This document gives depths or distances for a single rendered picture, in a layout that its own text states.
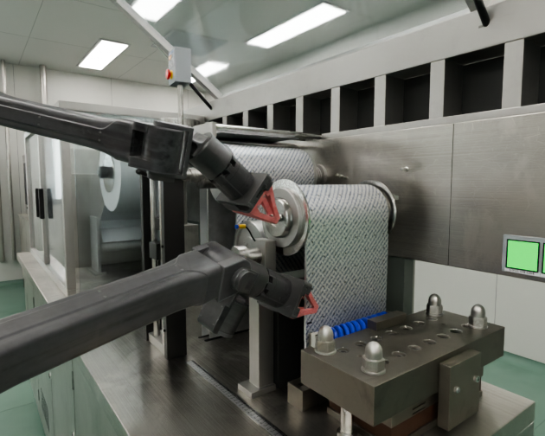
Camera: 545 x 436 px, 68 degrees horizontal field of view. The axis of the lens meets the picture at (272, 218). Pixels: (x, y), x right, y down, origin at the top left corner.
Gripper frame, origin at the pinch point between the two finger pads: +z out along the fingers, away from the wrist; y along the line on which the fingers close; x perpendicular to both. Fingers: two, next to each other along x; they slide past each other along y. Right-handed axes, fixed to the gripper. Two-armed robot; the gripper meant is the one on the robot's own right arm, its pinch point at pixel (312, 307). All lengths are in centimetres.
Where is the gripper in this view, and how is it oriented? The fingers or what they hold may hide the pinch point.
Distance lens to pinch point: 78.3
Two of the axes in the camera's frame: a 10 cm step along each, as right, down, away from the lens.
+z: 7.0, 4.3, 5.7
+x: 3.9, -9.0, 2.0
